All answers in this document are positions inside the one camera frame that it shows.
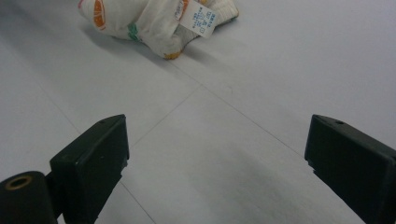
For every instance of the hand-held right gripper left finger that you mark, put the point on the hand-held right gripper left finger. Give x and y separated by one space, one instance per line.
90 168

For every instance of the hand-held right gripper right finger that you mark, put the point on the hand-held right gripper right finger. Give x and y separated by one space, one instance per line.
358 168

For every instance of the white fruit-print garment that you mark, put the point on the white fruit-print garment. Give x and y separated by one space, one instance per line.
146 21

